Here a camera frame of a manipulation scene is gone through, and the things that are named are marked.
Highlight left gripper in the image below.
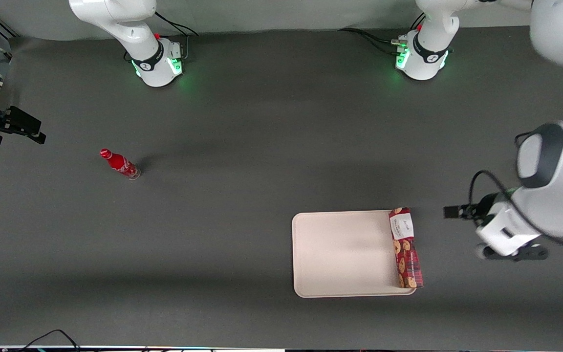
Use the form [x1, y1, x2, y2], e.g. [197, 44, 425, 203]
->
[443, 193, 542, 258]

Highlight red cookie box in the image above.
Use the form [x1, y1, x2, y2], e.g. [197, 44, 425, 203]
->
[389, 207, 424, 289]

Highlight beige plastic tray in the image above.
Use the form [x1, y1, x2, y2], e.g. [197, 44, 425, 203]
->
[291, 210, 418, 299]

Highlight red cola bottle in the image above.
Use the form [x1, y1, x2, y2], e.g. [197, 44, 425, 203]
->
[99, 148, 142, 181]

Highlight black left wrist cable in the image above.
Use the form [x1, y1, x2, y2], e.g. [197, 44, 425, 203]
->
[468, 112, 563, 255]

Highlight black right arm base cable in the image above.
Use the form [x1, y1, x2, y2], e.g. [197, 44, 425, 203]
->
[153, 12, 199, 60]

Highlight black arm base cable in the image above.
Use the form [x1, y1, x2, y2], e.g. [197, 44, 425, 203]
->
[337, 27, 409, 57]
[153, 12, 199, 60]

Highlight black left arm base cable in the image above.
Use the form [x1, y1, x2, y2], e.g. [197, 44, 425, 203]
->
[337, 27, 409, 57]

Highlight black cable at table edge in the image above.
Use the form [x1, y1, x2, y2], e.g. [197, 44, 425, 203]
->
[17, 329, 83, 352]

